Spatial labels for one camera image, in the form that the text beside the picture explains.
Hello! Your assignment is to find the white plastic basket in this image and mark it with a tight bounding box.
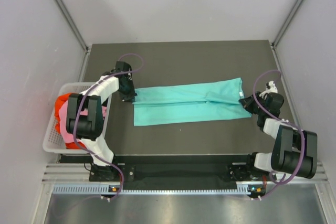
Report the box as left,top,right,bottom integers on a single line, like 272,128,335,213
43,82,114,153

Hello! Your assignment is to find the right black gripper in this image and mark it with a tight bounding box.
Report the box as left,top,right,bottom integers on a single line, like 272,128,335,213
239,91,267,115

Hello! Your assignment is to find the grey slotted cable duct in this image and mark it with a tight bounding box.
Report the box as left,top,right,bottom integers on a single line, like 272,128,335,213
52,184,263,195

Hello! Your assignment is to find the pink t shirt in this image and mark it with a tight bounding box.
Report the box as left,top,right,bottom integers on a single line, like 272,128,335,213
59,101,107,149

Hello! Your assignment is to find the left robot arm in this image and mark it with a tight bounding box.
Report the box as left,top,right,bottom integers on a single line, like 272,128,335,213
65,61,137,181

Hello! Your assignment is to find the aluminium front rail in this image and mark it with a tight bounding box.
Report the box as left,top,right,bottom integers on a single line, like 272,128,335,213
41,162,329,185

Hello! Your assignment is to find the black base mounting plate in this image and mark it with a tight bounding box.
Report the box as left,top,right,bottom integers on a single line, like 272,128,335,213
89,154,269,190

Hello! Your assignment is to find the left aluminium frame post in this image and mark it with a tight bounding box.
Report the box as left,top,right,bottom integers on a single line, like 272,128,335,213
54,0,89,52

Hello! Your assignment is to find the aluminium frame post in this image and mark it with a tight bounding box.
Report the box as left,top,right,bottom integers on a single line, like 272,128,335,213
54,0,89,52
270,0,305,50

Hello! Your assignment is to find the teal t shirt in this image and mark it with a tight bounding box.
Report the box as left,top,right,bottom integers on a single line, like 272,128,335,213
133,78,251,126

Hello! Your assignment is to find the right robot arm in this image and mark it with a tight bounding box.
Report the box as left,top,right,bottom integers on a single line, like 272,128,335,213
239,92,318,180

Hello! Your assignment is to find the orange t shirt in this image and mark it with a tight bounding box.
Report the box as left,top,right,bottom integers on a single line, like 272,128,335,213
54,93,80,150

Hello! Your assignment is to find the right aluminium frame post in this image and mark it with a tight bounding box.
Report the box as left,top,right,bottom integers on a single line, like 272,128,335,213
270,0,305,50

